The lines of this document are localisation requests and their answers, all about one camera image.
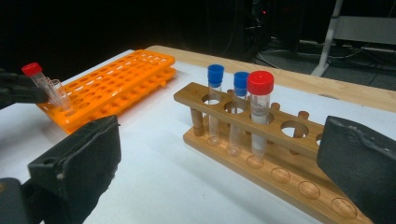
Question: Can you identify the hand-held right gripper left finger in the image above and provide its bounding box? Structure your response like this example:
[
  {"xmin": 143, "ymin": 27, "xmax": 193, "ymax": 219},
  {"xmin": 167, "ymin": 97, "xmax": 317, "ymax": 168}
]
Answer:
[{"xmin": 27, "ymin": 115, "xmax": 122, "ymax": 224}]

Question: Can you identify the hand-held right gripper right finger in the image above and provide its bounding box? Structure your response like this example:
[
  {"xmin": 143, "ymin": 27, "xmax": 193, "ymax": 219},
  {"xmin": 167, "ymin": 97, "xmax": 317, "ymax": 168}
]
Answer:
[{"xmin": 317, "ymin": 116, "xmax": 396, "ymax": 224}]

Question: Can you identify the red-capped plastic tube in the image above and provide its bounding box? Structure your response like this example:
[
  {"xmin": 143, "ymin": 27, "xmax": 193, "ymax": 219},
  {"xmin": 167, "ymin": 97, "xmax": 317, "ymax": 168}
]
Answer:
[
  {"xmin": 247, "ymin": 70, "xmax": 275, "ymax": 160},
  {"xmin": 21, "ymin": 62, "xmax": 62, "ymax": 108}
]

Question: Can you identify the orange plastic tube rack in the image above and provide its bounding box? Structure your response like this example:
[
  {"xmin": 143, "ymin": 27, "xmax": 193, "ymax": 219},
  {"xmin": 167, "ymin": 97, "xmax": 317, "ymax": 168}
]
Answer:
[{"xmin": 36, "ymin": 49, "xmax": 177, "ymax": 134}]

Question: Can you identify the wooden test tube rack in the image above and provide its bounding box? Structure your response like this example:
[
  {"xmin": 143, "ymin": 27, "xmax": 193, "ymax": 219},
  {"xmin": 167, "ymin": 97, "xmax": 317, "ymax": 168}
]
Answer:
[{"xmin": 173, "ymin": 81, "xmax": 375, "ymax": 224}]

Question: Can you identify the blue-capped glass test tube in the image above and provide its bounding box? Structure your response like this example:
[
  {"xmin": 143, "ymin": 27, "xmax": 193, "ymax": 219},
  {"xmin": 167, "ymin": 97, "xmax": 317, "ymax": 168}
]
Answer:
[
  {"xmin": 225, "ymin": 71, "xmax": 250, "ymax": 158},
  {"xmin": 206, "ymin": 63, "xmax": 225, "ymax": 147}
]

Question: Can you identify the white metal stand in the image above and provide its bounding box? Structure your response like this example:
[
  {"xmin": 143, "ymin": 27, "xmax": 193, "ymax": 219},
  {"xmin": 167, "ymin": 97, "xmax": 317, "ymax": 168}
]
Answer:
[{"xmin": 311, "ymin": 0, "xmax": 396, "ymax": 77}]

